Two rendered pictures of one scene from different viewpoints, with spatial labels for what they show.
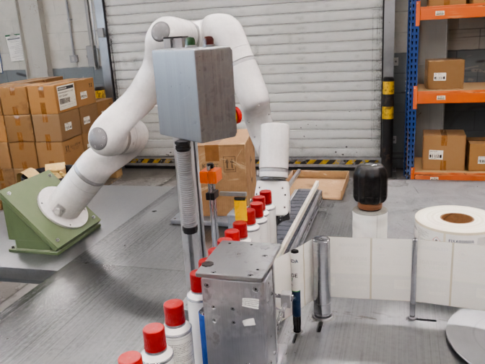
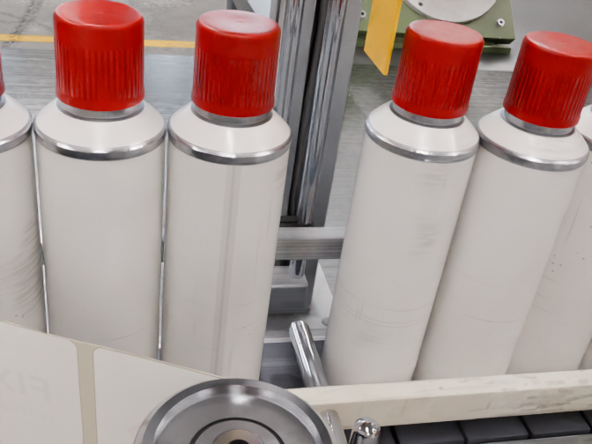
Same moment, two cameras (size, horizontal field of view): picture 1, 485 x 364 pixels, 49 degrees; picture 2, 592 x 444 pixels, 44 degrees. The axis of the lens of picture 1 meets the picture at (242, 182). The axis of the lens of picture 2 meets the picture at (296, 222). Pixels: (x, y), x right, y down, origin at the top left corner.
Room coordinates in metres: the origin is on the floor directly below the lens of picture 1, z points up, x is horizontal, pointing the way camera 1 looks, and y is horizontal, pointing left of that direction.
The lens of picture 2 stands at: (1.01, -0.24, 1.17)
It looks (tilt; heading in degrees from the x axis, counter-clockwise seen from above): 32 degrees down; 56
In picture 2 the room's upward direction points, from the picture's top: 8 degrees clockwise
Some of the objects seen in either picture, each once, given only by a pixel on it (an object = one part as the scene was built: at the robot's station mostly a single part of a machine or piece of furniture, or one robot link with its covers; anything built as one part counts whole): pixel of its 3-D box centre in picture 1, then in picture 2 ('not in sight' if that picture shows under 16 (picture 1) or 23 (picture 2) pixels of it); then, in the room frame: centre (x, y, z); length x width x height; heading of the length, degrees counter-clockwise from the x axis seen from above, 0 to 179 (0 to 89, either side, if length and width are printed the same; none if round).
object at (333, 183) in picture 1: (315, 183); not in sight; (2.19, -0.31, 0.85); 0.30 x 0.26 x 0.04; 163
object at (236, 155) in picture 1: (220, 170); not in sight; (2.00, 0.08, 0.99); 0.30 x 0.24 x 0.27; 172
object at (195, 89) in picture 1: (195, 92); not in sight; (1.16, 0.09, 1.38); 0.17 x 0.10 x 0.19; 38
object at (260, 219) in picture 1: (258, 240); (498, 240); (1.26, -0.03, 0.98); 0.05 x 0.05 x 0.20
